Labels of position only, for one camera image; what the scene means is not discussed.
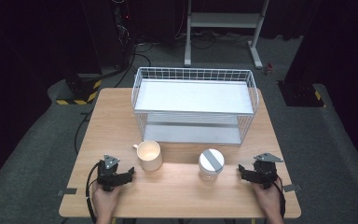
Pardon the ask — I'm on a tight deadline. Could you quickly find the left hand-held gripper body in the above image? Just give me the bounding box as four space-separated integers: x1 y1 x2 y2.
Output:
96 154 121 192

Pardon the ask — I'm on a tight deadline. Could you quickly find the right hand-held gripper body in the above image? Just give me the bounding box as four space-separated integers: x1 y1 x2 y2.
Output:
253 152 284 190

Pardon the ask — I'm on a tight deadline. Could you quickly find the white wire shelf rack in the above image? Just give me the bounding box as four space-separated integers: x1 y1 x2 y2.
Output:
131 66 260 147

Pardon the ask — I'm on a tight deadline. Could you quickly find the person's left hand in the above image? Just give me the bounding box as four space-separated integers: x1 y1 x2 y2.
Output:
91 181 123 217

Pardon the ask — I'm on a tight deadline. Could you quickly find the person's right hand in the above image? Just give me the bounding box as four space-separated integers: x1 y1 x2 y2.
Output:
250 181 282 217

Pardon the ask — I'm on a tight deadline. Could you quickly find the cream cup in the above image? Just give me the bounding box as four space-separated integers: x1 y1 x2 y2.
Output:
131 140 163 173

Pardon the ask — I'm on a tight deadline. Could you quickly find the grey tape piece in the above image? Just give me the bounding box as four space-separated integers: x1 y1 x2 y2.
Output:
57 188 78 197
282 183 303 193

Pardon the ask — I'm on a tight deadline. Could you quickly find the black base with striped edge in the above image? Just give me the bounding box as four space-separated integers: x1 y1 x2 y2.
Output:
277 79 327 108
55 72 103 106

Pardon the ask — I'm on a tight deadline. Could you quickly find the white metal stand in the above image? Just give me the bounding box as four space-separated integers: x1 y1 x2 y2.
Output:
183 0 270 70

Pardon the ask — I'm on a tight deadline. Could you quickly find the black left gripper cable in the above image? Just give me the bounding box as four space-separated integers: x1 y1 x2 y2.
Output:
85 161 103 224

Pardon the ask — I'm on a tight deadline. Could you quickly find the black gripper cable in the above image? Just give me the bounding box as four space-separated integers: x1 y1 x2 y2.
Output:
272 175 287 218
85 161 103 224

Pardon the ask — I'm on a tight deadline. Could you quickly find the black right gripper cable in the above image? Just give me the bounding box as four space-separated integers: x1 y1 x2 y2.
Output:
272 175 287 218

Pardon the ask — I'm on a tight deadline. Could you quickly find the black floor cable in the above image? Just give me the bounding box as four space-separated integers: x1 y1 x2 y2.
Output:
74 110 93 156
114 42 153 89

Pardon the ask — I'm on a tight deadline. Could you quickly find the dark equipment rack with wires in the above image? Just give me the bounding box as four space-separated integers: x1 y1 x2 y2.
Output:
110 0 136 70

